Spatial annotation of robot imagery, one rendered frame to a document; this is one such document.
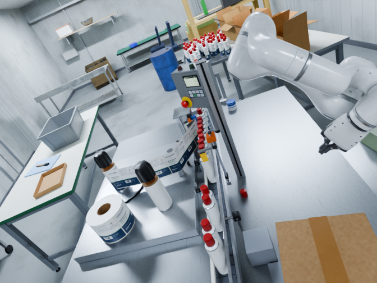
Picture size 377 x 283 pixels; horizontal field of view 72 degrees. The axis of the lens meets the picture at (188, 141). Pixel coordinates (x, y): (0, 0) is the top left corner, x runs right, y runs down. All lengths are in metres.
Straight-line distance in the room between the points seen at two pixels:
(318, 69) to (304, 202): 0.65
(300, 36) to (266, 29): 1.94
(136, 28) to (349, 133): 8.80
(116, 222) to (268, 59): 1.00
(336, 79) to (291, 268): 0.52
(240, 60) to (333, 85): 0.30
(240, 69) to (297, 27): 1.89
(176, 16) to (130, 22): 1.53
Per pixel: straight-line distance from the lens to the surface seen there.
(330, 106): 1.05
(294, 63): 0.81
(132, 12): 9.40
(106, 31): 9.48
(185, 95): 1.23
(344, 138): 1.00
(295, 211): 1.25
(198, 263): 1.21
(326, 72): 0.84
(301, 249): 0.81
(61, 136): 3.11
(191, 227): 1.26
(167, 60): 5.34
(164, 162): 1.48
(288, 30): 2.74
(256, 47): 0.82
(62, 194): 2.31
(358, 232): 0.84
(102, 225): 1.36
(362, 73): 0.97
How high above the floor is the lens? 1.81
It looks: 31 degrees down
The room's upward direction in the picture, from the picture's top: 25 degrees counter-clockwise
